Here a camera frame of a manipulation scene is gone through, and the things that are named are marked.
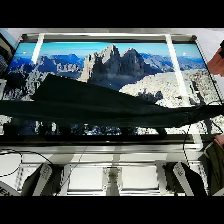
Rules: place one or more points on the dark green garment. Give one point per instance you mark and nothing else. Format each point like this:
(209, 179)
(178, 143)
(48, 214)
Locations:
(83, 106)

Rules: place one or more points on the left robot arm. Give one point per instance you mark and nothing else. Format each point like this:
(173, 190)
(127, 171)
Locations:
(41, 180)

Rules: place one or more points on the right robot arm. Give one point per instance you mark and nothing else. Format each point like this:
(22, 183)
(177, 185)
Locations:
(183, 178)

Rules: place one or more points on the person's forearm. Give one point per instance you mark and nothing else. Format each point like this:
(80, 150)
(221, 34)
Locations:
(218, 63)

